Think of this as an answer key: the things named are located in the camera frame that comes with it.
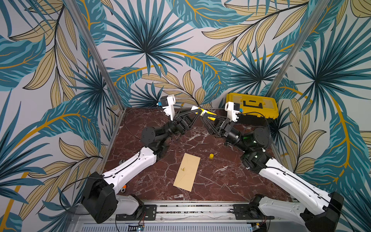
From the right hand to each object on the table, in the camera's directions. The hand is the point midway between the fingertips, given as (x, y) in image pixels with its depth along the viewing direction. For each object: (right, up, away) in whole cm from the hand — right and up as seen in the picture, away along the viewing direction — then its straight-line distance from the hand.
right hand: (203, 118), depth 50 cm
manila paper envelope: (-6, -32, +37) cm, 49 cm away
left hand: (0, +2, 0) cm, 2 cm away
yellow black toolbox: (+48, +11, +50) cm, 70 cm away
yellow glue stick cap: (+10, -23, +42) cm, 49 cm away
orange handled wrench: (-41, -38, +30) cm, 63 cm away
